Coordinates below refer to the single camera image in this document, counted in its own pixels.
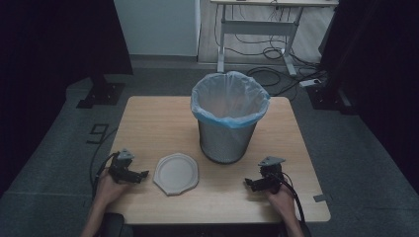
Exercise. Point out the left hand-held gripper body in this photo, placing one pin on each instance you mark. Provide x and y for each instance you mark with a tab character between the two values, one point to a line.
119	169

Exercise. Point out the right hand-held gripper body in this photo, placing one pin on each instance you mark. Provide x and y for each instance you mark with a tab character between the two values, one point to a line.
271	174

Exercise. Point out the white disposable plate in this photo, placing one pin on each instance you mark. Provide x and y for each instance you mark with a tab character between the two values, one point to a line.
176	173

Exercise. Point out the metal mesh trash can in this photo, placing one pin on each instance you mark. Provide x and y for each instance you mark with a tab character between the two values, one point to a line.
227	144

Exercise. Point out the person's left hand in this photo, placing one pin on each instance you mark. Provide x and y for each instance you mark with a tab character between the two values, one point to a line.
110	190

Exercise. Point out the person's right hand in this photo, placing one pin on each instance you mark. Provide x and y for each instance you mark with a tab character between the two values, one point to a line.
281	202

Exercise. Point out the black chair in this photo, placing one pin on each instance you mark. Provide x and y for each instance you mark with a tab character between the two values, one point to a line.
112	225

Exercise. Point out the grey tape piece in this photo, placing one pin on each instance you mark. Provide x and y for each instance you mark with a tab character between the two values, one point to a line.
319	197

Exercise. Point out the black stand base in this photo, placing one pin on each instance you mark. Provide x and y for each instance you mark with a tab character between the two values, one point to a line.
329	98
102	94

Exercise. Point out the blue plastic trash bag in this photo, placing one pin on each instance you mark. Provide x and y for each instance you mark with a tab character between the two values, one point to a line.
230	98

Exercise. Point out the white power strip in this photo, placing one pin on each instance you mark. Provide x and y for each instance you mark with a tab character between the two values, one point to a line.
309	82

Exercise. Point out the dark curtain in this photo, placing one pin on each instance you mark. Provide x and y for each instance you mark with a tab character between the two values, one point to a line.
49	42
382	65

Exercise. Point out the white metal frame desk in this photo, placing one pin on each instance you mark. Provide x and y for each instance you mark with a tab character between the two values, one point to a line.
263	27

